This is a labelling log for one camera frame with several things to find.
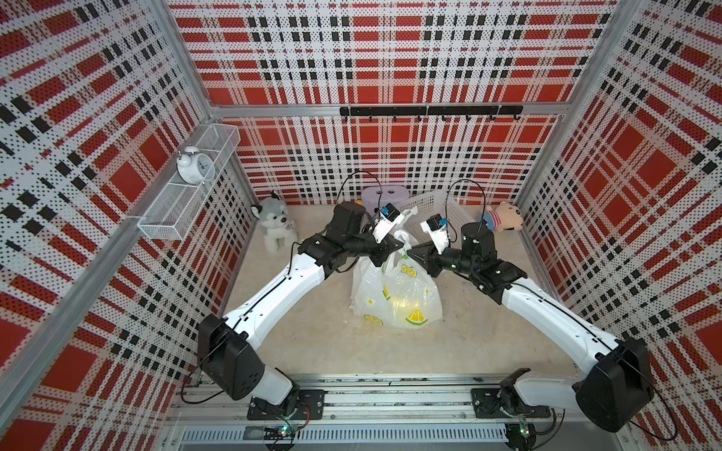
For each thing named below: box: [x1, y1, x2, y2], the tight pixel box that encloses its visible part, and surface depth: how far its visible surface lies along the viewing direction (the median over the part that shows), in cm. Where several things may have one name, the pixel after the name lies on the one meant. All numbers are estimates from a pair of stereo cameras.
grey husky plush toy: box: [250, 189, 299, 254], surface depth 98 cm
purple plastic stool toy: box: [361, 185, 410, 217], surface depth 115 cm
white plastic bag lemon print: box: [349, 230, 443, 328], surface depth 83 cm
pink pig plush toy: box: [478, 201, 524, 233], surface depth 110 cm
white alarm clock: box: [175, 142, 216, 186], surface depth 72 cm
